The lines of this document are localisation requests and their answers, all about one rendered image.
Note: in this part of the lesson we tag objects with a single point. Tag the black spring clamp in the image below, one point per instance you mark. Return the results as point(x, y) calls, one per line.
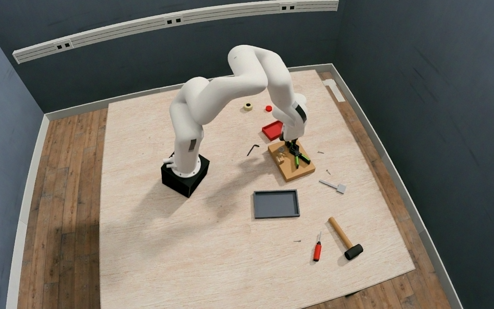
point(298, 154)

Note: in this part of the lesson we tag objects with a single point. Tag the red-handled screwdriver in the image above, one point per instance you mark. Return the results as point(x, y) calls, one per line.
point(317, 250)

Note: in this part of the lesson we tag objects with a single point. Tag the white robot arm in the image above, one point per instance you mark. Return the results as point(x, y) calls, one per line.
point(199, 101)

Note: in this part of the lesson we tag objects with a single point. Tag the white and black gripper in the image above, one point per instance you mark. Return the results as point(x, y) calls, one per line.
point(288, 133)

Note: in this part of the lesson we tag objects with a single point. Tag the red open tray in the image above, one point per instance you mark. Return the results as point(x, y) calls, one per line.
point(273, 130)

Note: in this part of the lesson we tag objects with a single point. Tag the light brown wooden bench board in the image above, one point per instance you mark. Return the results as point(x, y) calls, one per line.
point(288, 169)

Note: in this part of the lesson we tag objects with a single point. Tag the black-headed mallet with wooden handle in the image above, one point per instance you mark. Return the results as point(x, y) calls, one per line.
point(352, 251)

